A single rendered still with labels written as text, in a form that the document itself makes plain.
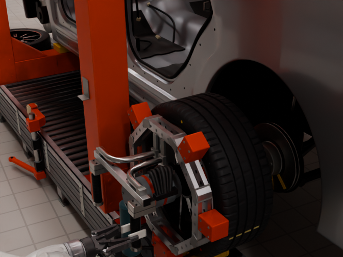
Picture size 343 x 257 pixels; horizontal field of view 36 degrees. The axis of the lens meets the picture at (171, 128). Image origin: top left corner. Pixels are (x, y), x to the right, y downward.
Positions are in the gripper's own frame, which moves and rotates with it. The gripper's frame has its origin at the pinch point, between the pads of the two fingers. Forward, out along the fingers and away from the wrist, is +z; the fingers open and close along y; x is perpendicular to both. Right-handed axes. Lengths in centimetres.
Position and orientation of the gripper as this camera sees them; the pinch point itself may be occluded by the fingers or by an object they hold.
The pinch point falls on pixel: (134, 230)
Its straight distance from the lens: 197.8
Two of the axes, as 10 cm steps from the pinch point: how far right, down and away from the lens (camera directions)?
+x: -0.1, -9.0, -4.5
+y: 5.2, 3.8, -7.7
